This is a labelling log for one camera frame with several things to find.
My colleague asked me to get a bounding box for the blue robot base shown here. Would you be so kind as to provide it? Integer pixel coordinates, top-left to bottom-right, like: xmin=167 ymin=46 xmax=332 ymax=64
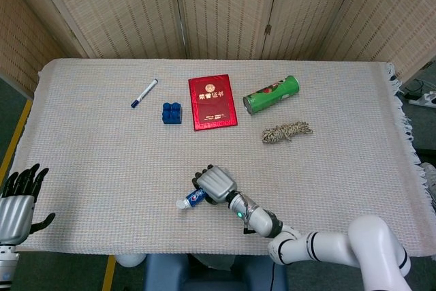
xmin=142 ymin=253 xmax=289 ymax=291

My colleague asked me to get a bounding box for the blue white toothpaste tube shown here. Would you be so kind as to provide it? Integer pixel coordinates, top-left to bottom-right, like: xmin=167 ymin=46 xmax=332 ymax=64
xmin=176 ymin=187 xmax=209 ymax=211

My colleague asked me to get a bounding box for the blue plastic building block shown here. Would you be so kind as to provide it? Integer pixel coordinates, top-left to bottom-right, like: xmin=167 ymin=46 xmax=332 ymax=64
xmin=161 ymin=101 xmax=183 ymax=125

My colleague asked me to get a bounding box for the red certificate booklet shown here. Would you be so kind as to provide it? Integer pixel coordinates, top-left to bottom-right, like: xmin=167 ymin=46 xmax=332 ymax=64
xmin=187 ymin=74 xmax=238 ymax=132

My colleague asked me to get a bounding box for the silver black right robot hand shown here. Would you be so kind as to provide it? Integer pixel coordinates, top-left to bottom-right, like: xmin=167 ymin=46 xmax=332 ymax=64
xmin=191 ymin=165 xmax=238 ymax=206

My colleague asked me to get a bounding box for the beige woven folding screen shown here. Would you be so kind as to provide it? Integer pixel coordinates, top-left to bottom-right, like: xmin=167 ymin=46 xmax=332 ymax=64
xmin=0 ymin=0 xmax=436 ymax=101

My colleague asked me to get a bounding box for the beige braided rope bundle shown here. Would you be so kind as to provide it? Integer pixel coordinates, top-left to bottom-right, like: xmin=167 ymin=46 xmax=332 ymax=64
xmin=261 ymin=121 xmax=315 ymax=144

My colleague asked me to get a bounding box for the white woven tablecloth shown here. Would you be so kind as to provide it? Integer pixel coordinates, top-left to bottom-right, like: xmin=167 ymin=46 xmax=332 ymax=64
xmin=12 ymin=58 xmax=436 ymax=258

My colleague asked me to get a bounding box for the green cylindrical chip can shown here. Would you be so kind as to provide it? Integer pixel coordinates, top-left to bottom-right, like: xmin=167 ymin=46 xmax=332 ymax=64
xmin=242 ymin=75 xmax=301 ymax=116

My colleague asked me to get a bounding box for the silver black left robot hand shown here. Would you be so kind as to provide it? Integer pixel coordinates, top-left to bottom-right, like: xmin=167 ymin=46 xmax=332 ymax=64
xmin=0 ymin=164 xmax=57 ymax=246

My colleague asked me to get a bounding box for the blue white marker pen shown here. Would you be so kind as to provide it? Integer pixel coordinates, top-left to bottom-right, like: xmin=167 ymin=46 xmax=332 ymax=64
xmin=130 ymin=78 xmax=159 ymax=109

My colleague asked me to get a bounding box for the white power strip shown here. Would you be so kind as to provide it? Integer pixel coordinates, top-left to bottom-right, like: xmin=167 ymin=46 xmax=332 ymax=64
xmin=407 ymin=91 xmax=436 ymax=108

